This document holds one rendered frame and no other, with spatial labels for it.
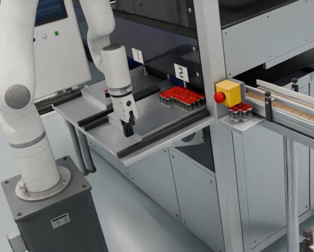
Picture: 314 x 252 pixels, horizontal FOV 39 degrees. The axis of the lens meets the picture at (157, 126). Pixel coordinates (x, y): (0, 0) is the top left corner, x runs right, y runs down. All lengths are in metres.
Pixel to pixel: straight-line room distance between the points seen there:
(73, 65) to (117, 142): 0.87
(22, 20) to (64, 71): 1.11
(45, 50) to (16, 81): 1.06
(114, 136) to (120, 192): 1.24
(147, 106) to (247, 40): 0.49
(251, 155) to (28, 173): 0.91
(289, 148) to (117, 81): 0.67
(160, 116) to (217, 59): 0.34
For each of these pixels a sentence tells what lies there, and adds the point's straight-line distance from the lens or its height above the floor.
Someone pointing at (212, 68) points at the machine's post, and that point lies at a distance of 1.58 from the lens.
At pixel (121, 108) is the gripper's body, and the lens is 1.52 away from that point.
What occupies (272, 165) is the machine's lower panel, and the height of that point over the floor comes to 0.53.
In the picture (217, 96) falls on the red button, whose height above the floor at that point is 1.01.
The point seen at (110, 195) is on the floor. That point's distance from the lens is 2.88.
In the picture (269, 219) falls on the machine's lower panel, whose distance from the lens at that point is 2.16.
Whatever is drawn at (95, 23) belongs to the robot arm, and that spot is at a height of 1.34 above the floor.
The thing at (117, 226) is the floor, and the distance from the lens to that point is 2.63.
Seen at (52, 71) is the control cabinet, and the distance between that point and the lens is 2.38.
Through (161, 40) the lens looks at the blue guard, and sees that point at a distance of 1.80.
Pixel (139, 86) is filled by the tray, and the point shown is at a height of 0.88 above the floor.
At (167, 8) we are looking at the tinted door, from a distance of 1.71.
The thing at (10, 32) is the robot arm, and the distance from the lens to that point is 1.32.
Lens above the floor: 1.67
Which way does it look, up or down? 28 degrees down
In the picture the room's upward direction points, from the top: 11 degrees counter-clockwise
